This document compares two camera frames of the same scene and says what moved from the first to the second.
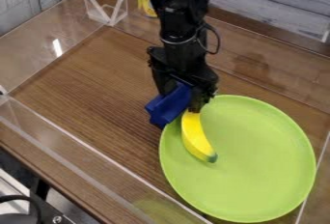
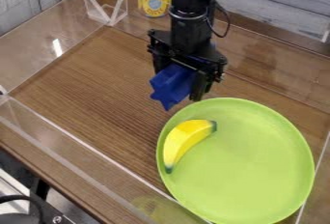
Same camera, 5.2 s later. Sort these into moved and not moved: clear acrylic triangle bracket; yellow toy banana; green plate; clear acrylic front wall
Moved: yellow toy banana
Not moved: clear acrylic front wall; green plate; clear acrylic triangle bracket
